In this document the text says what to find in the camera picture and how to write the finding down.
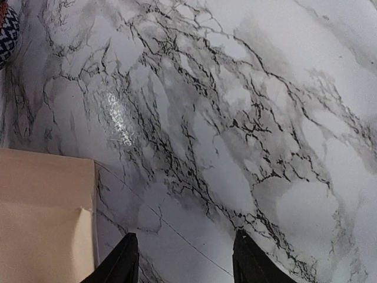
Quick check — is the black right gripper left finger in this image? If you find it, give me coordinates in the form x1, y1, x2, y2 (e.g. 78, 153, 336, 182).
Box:
81, 233, 139, 283

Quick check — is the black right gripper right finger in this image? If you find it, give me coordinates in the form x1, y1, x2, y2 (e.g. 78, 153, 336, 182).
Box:
232, 229, 296, 283

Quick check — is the brown paper bag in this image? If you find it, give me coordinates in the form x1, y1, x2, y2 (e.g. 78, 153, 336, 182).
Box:
1, 149, 97, 282

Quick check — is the red geometric pattern bowl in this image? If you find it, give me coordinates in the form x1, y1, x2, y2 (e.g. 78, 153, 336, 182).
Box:
1, 2, 19, 70

